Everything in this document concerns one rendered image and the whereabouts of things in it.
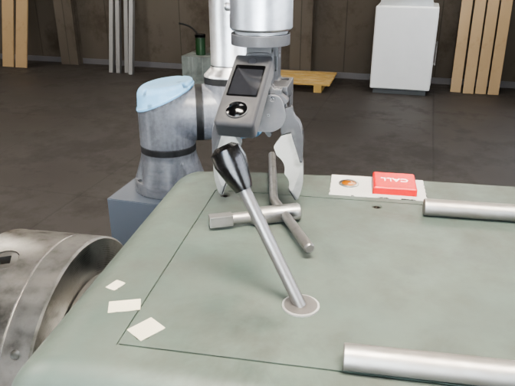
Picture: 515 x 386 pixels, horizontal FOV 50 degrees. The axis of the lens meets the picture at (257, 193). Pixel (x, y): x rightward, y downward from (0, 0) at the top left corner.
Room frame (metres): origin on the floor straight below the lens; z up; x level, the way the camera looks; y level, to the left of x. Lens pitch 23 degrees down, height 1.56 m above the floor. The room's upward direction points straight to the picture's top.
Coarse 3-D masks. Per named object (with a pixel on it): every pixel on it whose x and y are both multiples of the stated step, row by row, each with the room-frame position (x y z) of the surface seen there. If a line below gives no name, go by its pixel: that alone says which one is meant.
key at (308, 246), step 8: (272, 152) 0.85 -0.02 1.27; (272, 160) 0.81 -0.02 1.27; (272, 168) 0.77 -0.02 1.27; (272, 176) 0.74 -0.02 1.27; (272, 184) 0.71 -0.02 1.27; (272, 192) 0.68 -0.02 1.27; (272, 200) 0.66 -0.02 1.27; (288, 216) 0.60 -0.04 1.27; (288, 224) 0.58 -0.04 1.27; (296, 224) 0.58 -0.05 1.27; (296, 232) 0.56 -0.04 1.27; (304, 240) 0.54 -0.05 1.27; (304, 248) 0.53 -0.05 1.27; (312, 248) 0.53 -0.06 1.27
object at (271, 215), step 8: (264, 208) 0.61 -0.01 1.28; (272, 208) 0.62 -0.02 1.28; (280, 208) 0.62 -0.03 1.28; (288, 208) 0.62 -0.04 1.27; (296, 208) 0.62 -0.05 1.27; (208, 216) 0.60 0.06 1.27; (216, 216) 0.60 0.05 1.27; (224, 216) 0.60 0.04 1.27; (232, 216) 0.60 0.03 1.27; (240, 216) 0.60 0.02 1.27; (248, 216) 0.61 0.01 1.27; (264, 216) 0.61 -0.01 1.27; (272, 216) 0.61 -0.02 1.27; (280, 216) 0.61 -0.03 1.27; (296, 216) 0.62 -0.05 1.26; (216, 224) 0.60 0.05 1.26; (224, 224) 0.60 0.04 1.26; (232, 224) 0.60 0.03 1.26
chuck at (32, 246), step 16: (0, 240) 0.60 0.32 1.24; (16, 240) 0.60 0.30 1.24; (32, 240) 0.60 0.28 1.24; (48, 240) 0.61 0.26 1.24; (32, 256) 0.57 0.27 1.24; (0, 272) 0.54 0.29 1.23; (16, 272) 0.54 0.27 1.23; (32, 272) 0.54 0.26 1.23; (0, 288) 0.52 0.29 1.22; (16, 288) 0.52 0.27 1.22; (0, 304) 0.50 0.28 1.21; (16, 304) 0.50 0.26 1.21; (0, 320) 0.49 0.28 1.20; (0, 336) 0.48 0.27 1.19; (0, 352) 0.46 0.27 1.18
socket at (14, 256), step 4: (4, 252) 0.58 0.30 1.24; (8, 252) 0.58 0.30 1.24; (12, 252) 0.58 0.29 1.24; (0, 256) 0.57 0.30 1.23; (4, 256) 0.57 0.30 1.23; (8, 256) 0.57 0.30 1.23; (12, 256) 0.57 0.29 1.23; (16, 256) 0.57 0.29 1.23; (0, 260) 0.57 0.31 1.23; (4, 260) 0.57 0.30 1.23; (8, 260) 0.57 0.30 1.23; (12, 260) 0.56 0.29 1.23; (16, 260) 0.56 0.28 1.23; (0, 264) 0.57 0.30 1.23; (4, 264) 0.56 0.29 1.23; (8, 264) 0.56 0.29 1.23; (12, 264) 0.56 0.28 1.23; (0, 268) 0.55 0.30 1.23; (4, 268) 0.55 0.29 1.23
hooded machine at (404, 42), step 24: (384, 0) 6.74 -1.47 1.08; (408, 0) 6.66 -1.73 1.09; (432, 0) 6.60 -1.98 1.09; (384, 24) 6.70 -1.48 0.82; (408, 24) 6.62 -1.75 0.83; (432, 24) 6.54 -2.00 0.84; (384, 48) 6.69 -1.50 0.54; (408, 48) 6.61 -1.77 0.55; (432, 48) 6.53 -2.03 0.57; (384, 72) 6.68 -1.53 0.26; (408, 72) 6.60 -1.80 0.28
